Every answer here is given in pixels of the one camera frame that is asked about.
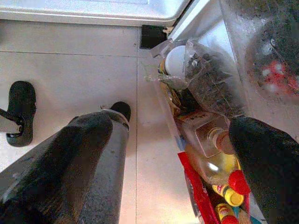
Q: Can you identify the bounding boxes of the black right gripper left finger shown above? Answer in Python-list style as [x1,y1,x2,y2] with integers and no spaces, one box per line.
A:
[0,101,131,224]

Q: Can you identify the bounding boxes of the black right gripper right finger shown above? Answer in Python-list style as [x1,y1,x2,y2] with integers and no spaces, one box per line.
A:
[228,116,299,224]

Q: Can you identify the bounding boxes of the clear fridge door shelf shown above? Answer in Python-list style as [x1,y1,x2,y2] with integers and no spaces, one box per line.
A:
[143,0,299,224]

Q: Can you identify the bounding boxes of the black fridge foot block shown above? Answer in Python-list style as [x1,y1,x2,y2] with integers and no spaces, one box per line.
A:
[139,24,168,49]

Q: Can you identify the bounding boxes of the white fridge body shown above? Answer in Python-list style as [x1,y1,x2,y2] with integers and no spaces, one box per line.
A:
[0,0,194,27]

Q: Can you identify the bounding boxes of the red capped bottle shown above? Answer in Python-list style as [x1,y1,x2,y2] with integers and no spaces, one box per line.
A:
[228,169,251,196]

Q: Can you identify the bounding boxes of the yellow capped sauce bottle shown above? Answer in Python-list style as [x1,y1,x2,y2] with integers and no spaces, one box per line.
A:
[212,183,245,207]

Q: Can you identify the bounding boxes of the glass bottle yellow liquid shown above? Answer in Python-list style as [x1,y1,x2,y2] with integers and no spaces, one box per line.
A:
[183,116,242,185]

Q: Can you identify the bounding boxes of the yellow red sauce bottle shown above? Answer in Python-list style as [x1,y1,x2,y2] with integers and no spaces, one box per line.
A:
[214,202,240,224]

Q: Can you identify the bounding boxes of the red plastic packet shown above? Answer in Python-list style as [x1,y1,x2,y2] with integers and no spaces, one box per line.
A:
[177,151,221,224]

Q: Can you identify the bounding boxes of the clear bag dark contents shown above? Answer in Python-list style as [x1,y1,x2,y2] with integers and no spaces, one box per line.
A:
[185,39,247,119]

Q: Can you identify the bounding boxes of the clear bag red label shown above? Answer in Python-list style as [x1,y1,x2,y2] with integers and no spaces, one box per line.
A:
[244,0,299,100]

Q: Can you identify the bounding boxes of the brown packet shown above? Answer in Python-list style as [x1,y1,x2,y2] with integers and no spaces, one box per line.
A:
[162,83,185,115]

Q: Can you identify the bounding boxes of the white lidded jar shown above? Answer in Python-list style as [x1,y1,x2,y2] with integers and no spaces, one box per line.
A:
[158,45,188,77]

